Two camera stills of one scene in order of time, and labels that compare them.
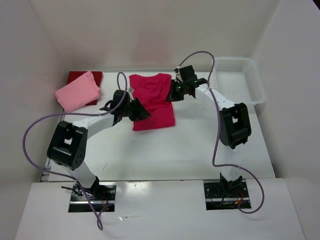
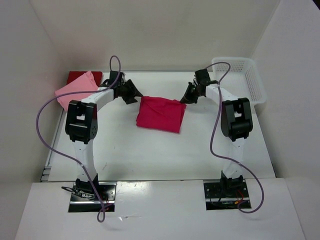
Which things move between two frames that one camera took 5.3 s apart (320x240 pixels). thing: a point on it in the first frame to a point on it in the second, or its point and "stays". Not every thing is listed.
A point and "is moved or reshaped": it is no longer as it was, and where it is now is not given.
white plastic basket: (237, 80) stays
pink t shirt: (81, 91) stays
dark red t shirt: (97, 76) stays
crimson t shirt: (152, 91) is moved or reshaped
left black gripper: (140, 112) to (132, 91)
